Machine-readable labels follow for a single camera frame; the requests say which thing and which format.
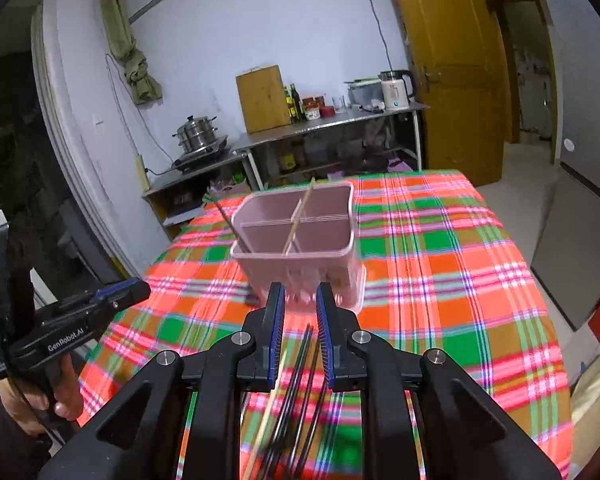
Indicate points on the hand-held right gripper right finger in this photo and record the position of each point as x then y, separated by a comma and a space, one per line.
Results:
323, 330

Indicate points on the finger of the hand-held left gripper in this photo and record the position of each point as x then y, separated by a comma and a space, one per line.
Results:
125, 292

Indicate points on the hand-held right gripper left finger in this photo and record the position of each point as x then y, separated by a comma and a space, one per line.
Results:
278, 330

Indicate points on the pink utensil holder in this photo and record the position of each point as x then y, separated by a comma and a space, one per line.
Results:
300, 265

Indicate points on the wooden chopstick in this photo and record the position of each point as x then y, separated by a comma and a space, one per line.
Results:
299, 215
265, 420

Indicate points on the person's left forearm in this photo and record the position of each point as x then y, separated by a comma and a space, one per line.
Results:
10, 455

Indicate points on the person's left hand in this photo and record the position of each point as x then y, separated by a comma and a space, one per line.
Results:
67, 395

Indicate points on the white power strip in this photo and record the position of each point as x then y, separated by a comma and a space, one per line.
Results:
143, 172

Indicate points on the plaid tablecloth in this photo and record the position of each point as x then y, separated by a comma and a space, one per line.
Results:
430, 270

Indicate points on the low steel stand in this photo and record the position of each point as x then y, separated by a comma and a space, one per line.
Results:
190, 180

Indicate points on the black induction cooker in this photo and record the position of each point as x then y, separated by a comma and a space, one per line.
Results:
202, 155

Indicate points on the steel steamer pot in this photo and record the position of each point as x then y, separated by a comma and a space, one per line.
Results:
196, 132

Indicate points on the steel kitchen shelf table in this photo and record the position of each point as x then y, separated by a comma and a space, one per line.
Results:
330, 122

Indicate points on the small red container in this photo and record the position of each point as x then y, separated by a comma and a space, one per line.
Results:
327, 111

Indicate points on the green glass bottle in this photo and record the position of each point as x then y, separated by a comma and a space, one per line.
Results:
287, 107

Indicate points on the clear drinking glass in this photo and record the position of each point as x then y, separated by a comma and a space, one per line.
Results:
338, 105

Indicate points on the dark oil bottle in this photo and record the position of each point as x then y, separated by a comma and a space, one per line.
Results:
297, 105

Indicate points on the wooden cutting board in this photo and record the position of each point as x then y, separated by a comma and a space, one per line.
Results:
262, 100

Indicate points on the green tied curtain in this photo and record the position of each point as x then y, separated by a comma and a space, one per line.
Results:
130, 55

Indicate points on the clear plastic lidded container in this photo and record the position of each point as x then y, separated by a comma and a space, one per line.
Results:
364, 92

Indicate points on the white electric kettle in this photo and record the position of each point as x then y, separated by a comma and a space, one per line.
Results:
394, 92

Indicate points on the beige cloth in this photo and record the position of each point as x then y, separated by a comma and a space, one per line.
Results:
597, 410

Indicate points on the yellow wooden door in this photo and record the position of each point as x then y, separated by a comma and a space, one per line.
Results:
450, 60

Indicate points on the white sliding door frame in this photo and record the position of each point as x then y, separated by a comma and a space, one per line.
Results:
65, 140

